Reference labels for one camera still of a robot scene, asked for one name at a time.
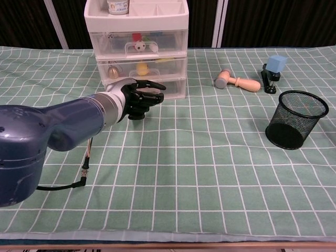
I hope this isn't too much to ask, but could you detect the clear drawer with snack packet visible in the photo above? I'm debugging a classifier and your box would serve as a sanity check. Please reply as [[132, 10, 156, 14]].
[[97, 56, 187, 81]]

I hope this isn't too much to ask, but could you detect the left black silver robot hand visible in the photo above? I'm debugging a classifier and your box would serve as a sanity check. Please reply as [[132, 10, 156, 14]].
[[104, 78, 167, 121]]

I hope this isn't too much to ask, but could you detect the white cup on drawer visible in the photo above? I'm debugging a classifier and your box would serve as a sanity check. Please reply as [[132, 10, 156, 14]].
[[107, 0, 130, 16]]

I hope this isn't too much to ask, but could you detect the white drawer cabinet frame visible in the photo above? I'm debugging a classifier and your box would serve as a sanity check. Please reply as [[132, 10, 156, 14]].
[[83, 0, 190, 100]]

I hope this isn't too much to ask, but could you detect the black mesh pen cup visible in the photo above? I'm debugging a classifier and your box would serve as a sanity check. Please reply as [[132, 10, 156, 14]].
[[265, 90, 330, 151]]

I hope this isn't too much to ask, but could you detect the green checked tablecloth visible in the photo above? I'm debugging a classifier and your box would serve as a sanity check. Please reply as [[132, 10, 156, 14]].
[[0, 46, 336, 241]]

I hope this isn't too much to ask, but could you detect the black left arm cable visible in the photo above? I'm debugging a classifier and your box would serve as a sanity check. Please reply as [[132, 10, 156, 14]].
[[35, 136, 94, 191]]

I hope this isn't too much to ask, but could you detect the blue foam cube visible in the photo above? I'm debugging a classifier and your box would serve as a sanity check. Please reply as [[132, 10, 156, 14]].
[[266, 55, 288, 74]]

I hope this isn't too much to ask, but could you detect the black stapler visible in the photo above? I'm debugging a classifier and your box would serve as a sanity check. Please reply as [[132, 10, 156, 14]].
[[260, 64, 281, 95]]

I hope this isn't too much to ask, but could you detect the white aluminium post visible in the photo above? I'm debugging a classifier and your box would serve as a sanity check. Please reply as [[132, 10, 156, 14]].
[[43, 0, 70, 49], [212, 0, 229, 48]]

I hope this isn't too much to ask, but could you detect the clear drawer with toys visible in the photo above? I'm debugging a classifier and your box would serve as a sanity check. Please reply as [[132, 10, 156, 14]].
[[89, 29, 189, 59]]

